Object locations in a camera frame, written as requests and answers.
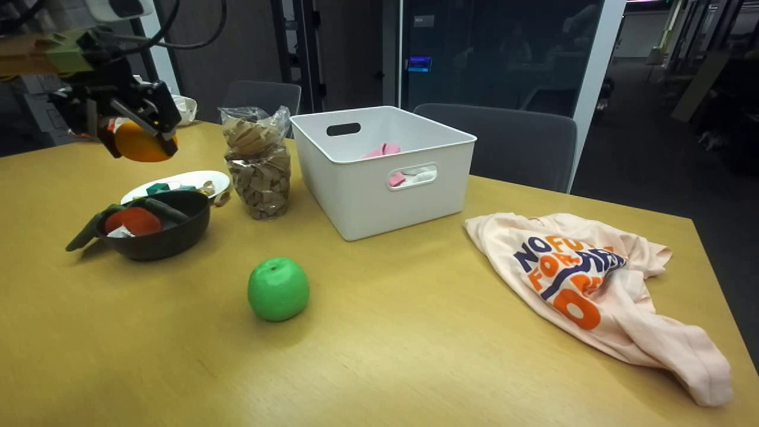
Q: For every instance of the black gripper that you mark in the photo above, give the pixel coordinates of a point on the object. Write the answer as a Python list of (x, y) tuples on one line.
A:
[(120, 86)]

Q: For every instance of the orange toy fruit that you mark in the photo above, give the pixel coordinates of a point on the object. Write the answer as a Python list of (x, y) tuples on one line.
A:
[(140, 143)]

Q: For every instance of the large teal block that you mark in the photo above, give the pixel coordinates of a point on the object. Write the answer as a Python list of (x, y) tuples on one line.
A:
[(157, 188)]

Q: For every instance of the red toy fruit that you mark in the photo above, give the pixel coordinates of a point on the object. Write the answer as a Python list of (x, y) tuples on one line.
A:
[(139, 219)]

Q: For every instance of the black bowl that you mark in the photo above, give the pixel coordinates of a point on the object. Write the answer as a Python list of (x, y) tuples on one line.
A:
[(178, 238)]

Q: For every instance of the green toy apple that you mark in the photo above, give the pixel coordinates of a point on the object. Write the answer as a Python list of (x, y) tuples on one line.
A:
[(278, 290)]

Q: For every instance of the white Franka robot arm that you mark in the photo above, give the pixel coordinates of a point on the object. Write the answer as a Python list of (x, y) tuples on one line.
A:
[(63, 38)]

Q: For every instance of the white round plate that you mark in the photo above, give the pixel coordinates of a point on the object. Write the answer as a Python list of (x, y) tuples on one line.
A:
[(186, 181)]

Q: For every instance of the white orange plastic bag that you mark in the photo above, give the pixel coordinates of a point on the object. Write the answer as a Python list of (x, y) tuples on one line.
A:
[(189, 109)]

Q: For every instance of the white paper tag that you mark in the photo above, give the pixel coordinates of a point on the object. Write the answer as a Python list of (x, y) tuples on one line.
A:
[(120, 231)]

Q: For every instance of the clear bag of rubber bands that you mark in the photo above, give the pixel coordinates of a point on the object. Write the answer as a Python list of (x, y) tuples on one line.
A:
[(259, 168)]

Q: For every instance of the grey office chair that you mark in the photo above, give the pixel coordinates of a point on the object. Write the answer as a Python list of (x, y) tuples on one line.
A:
[(514, 143), (264, 96)]

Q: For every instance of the white plastic bin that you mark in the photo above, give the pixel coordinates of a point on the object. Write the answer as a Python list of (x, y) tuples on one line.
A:
[(371, 193)]

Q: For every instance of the pink item in bin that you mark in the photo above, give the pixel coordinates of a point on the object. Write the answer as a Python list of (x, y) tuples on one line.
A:
[(386, 148)]

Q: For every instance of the blue lit screen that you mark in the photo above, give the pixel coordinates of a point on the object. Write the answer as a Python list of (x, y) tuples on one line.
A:
[(419, 65)]

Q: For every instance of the peach printed t-shirt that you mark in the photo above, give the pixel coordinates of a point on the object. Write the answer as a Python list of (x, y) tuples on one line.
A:
[(600, 299)]

